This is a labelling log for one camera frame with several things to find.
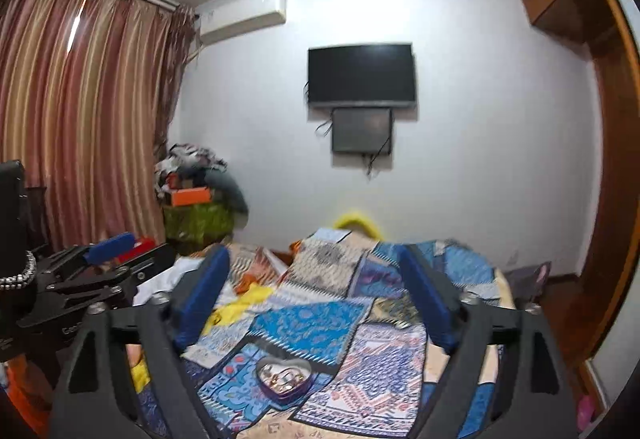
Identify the orange box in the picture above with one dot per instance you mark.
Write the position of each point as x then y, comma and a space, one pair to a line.
190, 196

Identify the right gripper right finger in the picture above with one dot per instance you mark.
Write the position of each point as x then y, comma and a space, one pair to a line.
532, 397

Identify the striped red curtain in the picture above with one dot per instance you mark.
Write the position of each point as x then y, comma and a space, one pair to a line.
88, 90

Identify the pile of clothes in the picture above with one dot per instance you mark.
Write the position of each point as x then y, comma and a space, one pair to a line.
204, 169

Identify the striped orange cloth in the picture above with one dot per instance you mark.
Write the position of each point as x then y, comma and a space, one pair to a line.
250, 265

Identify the black wall television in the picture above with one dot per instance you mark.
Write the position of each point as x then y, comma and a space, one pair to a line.
376, 74

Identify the orange sleeve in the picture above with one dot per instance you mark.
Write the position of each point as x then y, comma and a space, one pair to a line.
31, 393

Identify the white air conditioner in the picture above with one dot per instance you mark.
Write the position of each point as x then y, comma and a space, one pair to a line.
240, 17

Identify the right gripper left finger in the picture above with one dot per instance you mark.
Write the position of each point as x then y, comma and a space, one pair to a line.
95, 395

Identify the white crumpled cloth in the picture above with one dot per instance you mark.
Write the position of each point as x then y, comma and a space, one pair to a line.
165, 281

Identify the blue patchwork bedspread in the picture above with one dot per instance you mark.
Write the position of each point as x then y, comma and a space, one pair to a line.
340, 305

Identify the purple heart-shaped tin box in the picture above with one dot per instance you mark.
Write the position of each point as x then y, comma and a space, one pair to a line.
283, 381

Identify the green patterned cloth-covered stand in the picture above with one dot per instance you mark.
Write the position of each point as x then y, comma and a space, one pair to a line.
198, 225

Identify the yellow printed cloth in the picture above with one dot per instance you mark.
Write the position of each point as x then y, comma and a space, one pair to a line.
223, 315

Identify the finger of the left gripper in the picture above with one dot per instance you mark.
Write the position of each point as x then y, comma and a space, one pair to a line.
110, 249

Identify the yellow plastic chair back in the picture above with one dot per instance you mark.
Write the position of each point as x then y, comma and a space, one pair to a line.
357, 221

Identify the red and white box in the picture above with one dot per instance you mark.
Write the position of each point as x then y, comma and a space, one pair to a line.
141, 246

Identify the small black wall monitor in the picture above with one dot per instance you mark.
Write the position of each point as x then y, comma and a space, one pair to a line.
362, 131

